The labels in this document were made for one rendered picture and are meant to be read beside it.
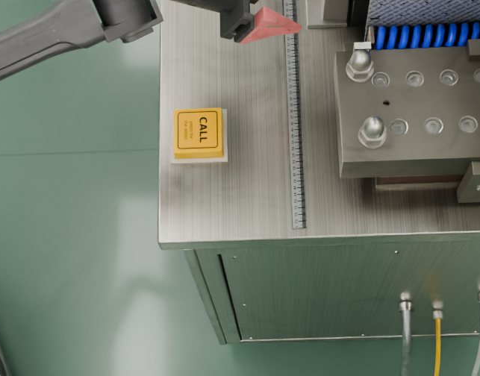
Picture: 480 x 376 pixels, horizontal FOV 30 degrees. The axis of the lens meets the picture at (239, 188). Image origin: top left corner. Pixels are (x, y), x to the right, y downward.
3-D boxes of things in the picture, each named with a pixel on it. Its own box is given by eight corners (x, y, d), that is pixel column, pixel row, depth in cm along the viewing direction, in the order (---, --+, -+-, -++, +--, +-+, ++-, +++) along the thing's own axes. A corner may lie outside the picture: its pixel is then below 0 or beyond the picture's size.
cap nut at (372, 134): (357, 123, 117) (359, 108, 113) (385, 122, 117) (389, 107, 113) (358, 149, 116) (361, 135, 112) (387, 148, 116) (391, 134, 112)
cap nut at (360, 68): (344, 58, 120) (346, 42, 116) (372, 57, 120) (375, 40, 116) (346, 83, 119) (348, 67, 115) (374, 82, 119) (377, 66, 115)
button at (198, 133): (175, 115, 133) (173, 108, 131) (222, 113, 133) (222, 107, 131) (175, 160, 131) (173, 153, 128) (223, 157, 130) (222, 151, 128)
